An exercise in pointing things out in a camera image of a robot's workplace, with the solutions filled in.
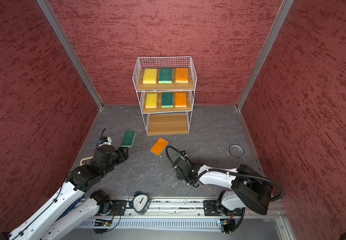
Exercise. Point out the yellow sponge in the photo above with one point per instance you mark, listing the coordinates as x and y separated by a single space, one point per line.
151 100
150 76

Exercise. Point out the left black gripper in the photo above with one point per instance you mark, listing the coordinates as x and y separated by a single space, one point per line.
122 154

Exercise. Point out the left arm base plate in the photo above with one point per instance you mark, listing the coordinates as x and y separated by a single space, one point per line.
118 207

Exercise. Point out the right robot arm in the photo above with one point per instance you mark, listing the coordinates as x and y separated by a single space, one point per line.
245 187

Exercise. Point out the cream calculator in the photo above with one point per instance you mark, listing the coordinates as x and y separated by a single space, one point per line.
86 160

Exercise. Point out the left circuit board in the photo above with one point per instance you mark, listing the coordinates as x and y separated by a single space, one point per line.
102 223

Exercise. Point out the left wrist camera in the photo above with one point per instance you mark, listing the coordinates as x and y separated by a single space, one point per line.
104 141

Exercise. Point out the orange sponge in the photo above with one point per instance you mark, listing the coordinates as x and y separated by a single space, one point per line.
159 146
181 100
182 75

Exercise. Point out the white wire wooden shelf rack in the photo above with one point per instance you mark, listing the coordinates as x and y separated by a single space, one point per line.
165 88

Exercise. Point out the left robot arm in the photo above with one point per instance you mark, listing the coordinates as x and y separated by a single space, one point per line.
67 207

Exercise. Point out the circuit board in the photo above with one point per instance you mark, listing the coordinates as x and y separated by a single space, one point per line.
102 223
227 226

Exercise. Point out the right circuit board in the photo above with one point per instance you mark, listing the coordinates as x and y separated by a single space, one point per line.
227 226

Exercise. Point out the green analog clock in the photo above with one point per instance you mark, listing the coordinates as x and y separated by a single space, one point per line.
140 202

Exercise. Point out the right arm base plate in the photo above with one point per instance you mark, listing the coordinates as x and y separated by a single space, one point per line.
211 209

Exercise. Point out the dark green sponge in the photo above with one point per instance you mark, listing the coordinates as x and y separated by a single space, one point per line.
167 100
128 139
165 76

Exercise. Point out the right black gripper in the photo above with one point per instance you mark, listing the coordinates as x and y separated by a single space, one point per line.
180 176

